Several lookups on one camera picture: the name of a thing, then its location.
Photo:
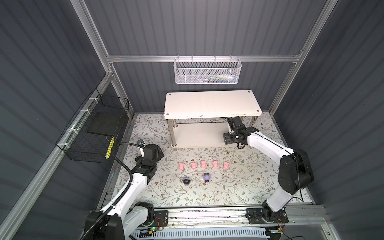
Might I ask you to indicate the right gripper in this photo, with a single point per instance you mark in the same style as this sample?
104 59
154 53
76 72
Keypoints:
227 140

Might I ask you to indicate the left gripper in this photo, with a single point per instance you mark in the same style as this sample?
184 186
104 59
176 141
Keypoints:
138 161

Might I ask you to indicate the white two-tier shelf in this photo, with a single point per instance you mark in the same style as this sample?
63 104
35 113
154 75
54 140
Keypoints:
185 112

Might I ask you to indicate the markers in white basket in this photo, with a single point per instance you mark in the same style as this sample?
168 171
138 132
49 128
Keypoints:
219 79

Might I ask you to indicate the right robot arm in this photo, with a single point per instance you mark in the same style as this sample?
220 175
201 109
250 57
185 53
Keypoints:
295 171

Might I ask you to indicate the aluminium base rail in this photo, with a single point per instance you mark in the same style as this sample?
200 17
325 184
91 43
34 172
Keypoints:
238 216

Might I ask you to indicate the white wire basket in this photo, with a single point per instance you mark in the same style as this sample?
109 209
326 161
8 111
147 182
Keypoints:
188 71

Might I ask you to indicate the black wire basket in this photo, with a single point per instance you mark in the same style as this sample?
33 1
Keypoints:
102 117

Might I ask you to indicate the yellow marker pen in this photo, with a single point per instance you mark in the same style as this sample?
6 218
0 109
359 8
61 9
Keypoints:
109 148

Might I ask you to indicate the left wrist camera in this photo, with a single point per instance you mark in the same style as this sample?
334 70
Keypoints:
141 143

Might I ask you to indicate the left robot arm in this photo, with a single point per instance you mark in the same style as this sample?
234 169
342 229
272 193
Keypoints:
121 216

